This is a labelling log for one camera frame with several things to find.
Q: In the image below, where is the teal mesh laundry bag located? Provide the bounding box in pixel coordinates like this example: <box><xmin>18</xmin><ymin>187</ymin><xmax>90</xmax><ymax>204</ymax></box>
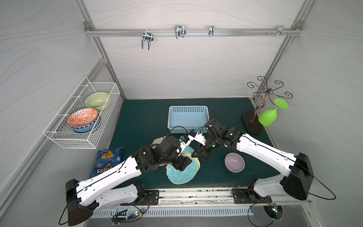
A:
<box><xmin>166</xmin><ymin>146</ymin><xmax>200</xmax><ymax>185</ymax></box>

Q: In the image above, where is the cream mesh laundry bag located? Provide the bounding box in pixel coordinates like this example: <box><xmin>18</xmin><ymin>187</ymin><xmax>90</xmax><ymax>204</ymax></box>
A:
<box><xmin>150</xmin><ymin>137</ymin><xmax>173</xmax><ymax>166</ymax></box>

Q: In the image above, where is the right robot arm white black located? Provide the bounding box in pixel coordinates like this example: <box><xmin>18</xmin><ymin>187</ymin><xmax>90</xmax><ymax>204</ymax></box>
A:
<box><xmin>188</xmin><ymin>119</ymin><xmax>313</xmax><ymax>203</ymax></box>

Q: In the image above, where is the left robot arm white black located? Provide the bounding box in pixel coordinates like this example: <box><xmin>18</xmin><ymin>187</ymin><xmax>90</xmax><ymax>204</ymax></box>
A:
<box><xmin>64</xmin><ymin>136</ymin><xmax>192</xmax><ymax>226</ymax></box>

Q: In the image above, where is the blue Doritos chip bag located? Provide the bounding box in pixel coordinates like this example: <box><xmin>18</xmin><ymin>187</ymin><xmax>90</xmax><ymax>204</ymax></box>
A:
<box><xmin>91</xmin><ymin>147</ymin><xmax>123</xmax><ymax>178</ymax></box>

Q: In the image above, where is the lilac bowl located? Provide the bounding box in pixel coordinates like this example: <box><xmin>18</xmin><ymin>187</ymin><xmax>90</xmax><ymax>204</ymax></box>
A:
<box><xmin>224</xmin><ymin>153</ymin><xmax>245</xmax><ymax>174</ymax></box>

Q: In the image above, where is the light blue plastic basket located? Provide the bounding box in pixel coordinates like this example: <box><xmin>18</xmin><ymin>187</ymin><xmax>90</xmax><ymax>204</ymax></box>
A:
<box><xmin>167</xmin><ymin>106</ymin><xmax>209</xmax><ymax>134</ymax></box>

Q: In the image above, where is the green plastic wine glass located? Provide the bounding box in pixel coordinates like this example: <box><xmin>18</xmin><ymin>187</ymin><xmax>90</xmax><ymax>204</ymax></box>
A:
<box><xmin>258</xmin><ymin>98</ymin><xmax>289</xmax><ymax>126</ymax></box>

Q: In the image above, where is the blue bowl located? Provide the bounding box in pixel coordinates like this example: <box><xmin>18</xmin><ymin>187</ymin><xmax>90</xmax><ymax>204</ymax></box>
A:
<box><xmin>70</xmin><ymin>119</ymin><xmax>101</xmax><ymax>133</ymax></box>

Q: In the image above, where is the green ceramic bowl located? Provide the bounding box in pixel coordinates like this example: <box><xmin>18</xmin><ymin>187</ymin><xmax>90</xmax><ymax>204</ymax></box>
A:
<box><xmin>85</xmin><ymin>92</ymin><xmax>111</xmax><ymax>112</ymax></box>

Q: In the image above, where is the orange patterned bowl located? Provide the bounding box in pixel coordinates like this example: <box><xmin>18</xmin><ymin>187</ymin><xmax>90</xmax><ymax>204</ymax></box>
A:
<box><xmin>67</xmin><ymin>108</ymin><xmax>98</xmax><ymax>127</ymax></box>

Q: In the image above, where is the small metal hook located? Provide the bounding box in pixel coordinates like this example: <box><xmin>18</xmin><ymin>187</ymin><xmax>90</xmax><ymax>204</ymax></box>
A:
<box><xmin>209</xmin><ymin>26</ymin><xmax>214</xmax><ymax>37</ymax></box>

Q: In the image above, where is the metal clip hook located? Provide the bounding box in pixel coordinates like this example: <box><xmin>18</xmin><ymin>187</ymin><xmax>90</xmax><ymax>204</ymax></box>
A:
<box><xmin>174</xmin><ymin>25</ymin><xmax>186</xmax><ymax>39</ymax></box>

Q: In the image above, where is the double metal hook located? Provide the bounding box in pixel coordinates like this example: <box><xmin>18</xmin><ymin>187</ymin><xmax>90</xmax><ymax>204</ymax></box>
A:
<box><xmin>141</xmin><ymin>31</ymin><xmax>154</xmax><ymax>50</ymax></box>

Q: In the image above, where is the right metal hook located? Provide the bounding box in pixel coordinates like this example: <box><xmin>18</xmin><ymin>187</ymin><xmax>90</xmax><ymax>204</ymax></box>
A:
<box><xmin>267</xmin><ymin>26</ymin><xmax>292</xmax><ymax>37</ymax></box>

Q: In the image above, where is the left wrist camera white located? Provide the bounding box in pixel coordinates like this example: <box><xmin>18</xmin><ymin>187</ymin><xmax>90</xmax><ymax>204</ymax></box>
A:
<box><xmin>179</xmin><ymin>135</ymin><xmax>194</xmax><ymax>156</ymax></box>

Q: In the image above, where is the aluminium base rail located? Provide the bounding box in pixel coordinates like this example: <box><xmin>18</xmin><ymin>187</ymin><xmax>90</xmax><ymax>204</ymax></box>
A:
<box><xmin>85</xmin><ymin>185</ymin><xmax>313</xmax><ymax>207</ymax></box>

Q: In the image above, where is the copper wire glass stand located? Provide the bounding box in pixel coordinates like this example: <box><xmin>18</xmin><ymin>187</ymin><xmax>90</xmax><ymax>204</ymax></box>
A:
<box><xmin>241</xmin><ymin>76</ymin><xmax>293</xmax><ymax>135</ymax></box>

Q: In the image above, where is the white cable duct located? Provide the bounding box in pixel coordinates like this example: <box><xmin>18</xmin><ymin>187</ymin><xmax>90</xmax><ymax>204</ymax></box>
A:
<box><xmin>92</xmin><ymin>206</ymin><xmax>254</xmax><ymax>219</ymax></box>

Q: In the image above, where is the white wire wall basket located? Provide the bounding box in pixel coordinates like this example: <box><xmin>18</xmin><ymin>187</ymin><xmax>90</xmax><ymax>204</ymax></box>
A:
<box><xmin>43</xmin><ymin>77</ymin><xmax>120</xmax><ymax>149</ymax></box>

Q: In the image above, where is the aluminium top rail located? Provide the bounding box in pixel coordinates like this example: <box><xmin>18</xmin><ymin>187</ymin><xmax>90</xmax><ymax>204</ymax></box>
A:
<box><xmin>85</xmin><ymin>28</ymin><xmax>303</xmax><ymax>38</ymax></box>

